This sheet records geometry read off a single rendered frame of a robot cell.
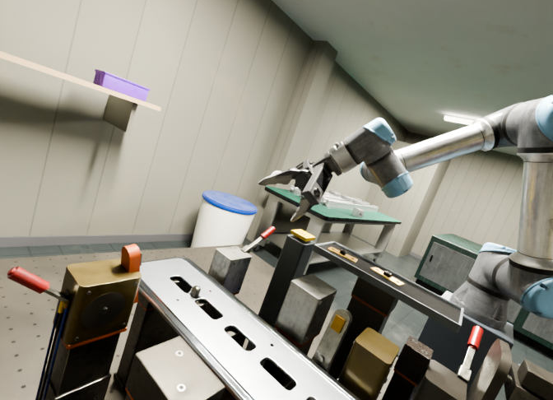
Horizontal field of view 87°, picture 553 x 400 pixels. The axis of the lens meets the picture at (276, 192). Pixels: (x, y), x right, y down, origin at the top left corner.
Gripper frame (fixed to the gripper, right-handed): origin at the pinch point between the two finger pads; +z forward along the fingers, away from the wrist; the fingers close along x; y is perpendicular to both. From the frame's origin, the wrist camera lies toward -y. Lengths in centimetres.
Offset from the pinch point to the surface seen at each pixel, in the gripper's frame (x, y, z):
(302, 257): -18.9, -0.9, 3.9
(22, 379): 11, -34, 61
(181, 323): 2.6, -32.2, 18.5
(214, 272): -3.5, -9.2, 23.2
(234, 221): -59, 160, 107
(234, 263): -4.3, -9.6, 16.4
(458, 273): -377, 282, -43
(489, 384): -30, -41, -24
